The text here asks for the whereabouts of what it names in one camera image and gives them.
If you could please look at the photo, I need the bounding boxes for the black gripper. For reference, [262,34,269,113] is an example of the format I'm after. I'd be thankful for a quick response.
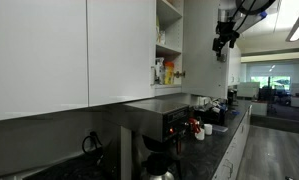
[211,20,241,58]

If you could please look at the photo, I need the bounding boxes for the white upper cabinet block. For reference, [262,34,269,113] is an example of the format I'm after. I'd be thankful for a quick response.
[227,43,242,87]

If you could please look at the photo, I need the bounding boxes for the metal door hinge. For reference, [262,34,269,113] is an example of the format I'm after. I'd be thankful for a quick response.
[173,70,187,80]

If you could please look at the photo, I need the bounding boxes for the cabinet carcass with shelves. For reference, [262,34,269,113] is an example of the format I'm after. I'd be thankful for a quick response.
[154,0,187,98]

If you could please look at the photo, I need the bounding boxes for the wide white cabinet door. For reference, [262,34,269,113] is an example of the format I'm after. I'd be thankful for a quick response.
[0,0,89,123]

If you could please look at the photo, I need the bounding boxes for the white board panel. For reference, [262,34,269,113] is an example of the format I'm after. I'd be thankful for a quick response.
[237,81,261,99]

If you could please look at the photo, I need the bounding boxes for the black coffee maker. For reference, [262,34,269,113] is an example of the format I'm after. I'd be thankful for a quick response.
[223,88,239,108]

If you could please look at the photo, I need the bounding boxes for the white countertop container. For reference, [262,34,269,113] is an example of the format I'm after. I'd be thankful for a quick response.
[196,95,212,107]

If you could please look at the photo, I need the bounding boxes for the yellow canister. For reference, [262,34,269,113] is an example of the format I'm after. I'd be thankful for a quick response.
[164,61,175,85]

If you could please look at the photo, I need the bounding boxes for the pale box on shelf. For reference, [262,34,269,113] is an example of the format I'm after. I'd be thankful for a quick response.
[156,16,167,45]

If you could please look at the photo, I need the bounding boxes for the clear plastic bottle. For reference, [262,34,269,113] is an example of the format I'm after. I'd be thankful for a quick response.
[154,57,166,85]

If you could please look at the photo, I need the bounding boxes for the four-slot toaster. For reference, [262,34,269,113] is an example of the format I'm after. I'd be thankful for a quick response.
[192,105,227,127]

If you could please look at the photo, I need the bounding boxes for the flat blue-lidded container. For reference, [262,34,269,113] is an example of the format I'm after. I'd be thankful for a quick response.
[211,124,229,134]

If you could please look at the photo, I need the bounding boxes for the red spray bottle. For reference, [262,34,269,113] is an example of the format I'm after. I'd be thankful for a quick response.
[187,117,202,135]

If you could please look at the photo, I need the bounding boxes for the white cup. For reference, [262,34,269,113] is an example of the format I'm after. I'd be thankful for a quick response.
[194,128,206,141]
[203,123,214,136]

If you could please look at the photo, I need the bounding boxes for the stainless steel coffee brewer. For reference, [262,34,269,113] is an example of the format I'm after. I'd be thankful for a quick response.
[120,98,191,180]

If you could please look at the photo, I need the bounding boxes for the white base cabinets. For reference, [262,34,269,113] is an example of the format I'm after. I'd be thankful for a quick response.
[211,104,253,180]

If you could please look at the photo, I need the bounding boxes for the black-lidded coffee carafe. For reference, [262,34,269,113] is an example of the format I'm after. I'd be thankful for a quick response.
[140,152,176,180]

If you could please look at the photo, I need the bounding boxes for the black power cable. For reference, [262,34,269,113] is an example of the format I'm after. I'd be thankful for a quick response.
[81,130,105,168]

